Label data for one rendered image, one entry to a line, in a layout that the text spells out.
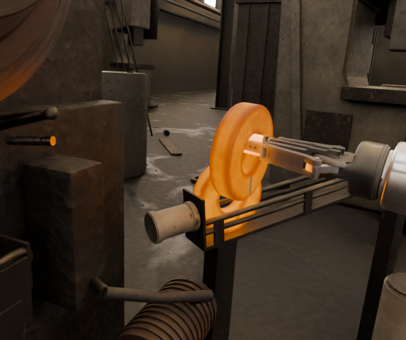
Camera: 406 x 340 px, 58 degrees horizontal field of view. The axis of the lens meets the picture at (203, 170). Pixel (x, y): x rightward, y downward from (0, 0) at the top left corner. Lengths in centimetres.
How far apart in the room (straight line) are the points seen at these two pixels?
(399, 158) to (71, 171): 43
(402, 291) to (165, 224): 53
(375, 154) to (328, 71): 241
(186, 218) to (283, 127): 240
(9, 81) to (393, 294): 81
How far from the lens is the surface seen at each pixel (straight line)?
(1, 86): 47
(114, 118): 79
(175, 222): 67
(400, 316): 93
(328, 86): 288
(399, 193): 49
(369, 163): 49
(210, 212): 71
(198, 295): 69
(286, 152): 50
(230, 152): 51
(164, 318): 68
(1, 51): 45
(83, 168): 57
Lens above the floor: 95
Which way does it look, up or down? 16 degrees down
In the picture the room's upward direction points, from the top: 3 degrees clockwise
